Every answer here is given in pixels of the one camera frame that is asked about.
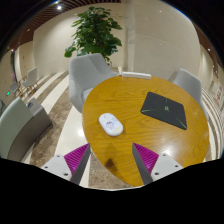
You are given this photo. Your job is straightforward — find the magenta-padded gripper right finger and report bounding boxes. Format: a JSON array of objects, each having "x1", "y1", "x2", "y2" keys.
[{"x1": 131, "y1": 142, "x2": 184, "y2": 186}]

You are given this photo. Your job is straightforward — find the white printed computer mouse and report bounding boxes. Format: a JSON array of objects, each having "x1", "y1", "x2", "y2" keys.
[{"x1": 98, "y1": 112, "x2": 124, "y2": 137}]

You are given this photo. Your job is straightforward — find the pale chair wooden legs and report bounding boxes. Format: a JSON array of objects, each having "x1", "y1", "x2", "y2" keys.
[
  {"x1": 21, "y1": 67, "x2": 39, "y2": 95},
  {"x1": 9, "y1": 81, "x2": 21, "y2": 98}
]

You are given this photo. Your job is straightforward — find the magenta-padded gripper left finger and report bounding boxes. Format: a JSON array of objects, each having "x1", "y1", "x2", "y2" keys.
[{"x1": 40, "y1": 142, "x2": 92, "y2": 186}]

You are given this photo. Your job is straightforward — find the green leafy potted plant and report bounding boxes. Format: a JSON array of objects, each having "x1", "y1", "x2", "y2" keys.
[{"x1": 64, "y1": 5, "x2": 123, "y2": 64}]

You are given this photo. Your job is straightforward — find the black mouse pad green lines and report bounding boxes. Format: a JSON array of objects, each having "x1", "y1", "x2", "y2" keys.
[{"x1": 140, "y1": 91, "x2": 188, "y2": 131}]

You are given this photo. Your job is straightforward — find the grey-green curved sofa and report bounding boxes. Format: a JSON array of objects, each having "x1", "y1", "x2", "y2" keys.
[{"x1": 0, "y1": 96, "x2": 34, "y2": 160}]

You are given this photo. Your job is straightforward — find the grey upholstered armchair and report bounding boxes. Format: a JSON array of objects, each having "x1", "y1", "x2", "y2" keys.
[
  {"x1": 171, "y1": 68, "x2": 210, "y2": 121},
  {"x1": 68, "y1": 53, "x2": 119, "y2": 114}
]

